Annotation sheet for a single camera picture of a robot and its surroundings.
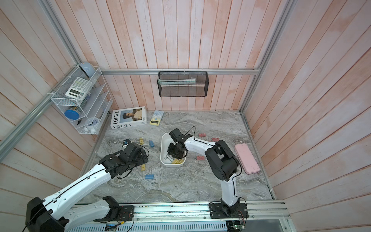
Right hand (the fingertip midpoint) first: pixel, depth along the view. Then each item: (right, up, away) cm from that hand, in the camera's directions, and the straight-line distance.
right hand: (168, 154), depth 93 cm
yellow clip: (-20, +7, +8) cm, 23 cm away
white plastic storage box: (-1, -4, 0) cm, 4 cm away
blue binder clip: (-12, +6, +7) cm, 15 cm away
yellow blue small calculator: (-12, +25, +21) cm, 35 cm away
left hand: (-15, -1, -13) cm, 20 cm away
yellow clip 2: (-15, -7, -5) cm, 18 cm away
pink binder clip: (+21, -3, 0) cm, 22 cm away
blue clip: (-11, -13, -6) cm, 18 cm away
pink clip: (+34, +9, +11) cm, 37 cm away
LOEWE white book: (-33, +25, +18) cm, 45 cm away
